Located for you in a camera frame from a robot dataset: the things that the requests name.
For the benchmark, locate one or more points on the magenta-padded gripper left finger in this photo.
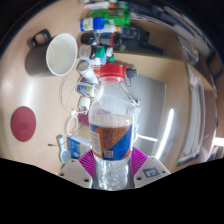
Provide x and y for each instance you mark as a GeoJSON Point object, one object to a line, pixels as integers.
{"type": "Point", "coordinates": [74, 174]}

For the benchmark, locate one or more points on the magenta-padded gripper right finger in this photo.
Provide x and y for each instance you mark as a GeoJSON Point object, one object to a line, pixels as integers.
{"type": "Point", "coordinates": [150, 173]}

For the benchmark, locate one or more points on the clear red-capped drink bottle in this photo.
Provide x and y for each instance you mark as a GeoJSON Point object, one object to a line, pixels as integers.
{"type": "Point", "coordinates": [111, 133]}

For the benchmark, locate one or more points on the blue and white box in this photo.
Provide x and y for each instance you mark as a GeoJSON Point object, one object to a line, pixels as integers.
{"type": "Point", "coordinates": [77, 146]}

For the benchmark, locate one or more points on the flat round red coaster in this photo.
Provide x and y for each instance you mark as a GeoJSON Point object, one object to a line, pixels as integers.
{"type": "Point", "coordinates": [23, 124]}

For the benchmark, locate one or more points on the small blue yellow can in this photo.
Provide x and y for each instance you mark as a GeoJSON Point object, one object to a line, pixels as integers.
{"type": "Point", "coordinates": [85, 89]}

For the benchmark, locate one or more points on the white tube container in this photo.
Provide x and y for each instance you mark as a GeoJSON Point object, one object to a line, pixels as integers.
{"type": "Point", "coordinates": [87, 71]}

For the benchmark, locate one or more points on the grey mug with white inside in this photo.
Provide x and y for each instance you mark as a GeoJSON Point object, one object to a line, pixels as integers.
{"type": "Point", "coordinates": [56, 55]}

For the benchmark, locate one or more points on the white jar with green lid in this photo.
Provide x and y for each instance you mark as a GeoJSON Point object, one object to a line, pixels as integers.
{"type": "Point", "coordinates": [90, 52]}

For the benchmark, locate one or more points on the white and blue bottle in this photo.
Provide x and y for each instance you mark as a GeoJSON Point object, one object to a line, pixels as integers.
{"type": "Point", "coordinates": [91, 24]}

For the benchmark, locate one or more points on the green plastic bottle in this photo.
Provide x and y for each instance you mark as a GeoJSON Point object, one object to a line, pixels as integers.
{"type": "Point", "coordinates": [110, 16]}

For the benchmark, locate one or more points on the white bottle with orange band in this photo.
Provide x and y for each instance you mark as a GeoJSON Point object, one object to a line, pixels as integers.
{"type": "Point", "coordinates": [103, 5]}

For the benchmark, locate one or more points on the black camera-like device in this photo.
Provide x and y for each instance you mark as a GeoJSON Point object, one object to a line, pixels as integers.
{"type": "Point", "coordinates": [116, 38]}

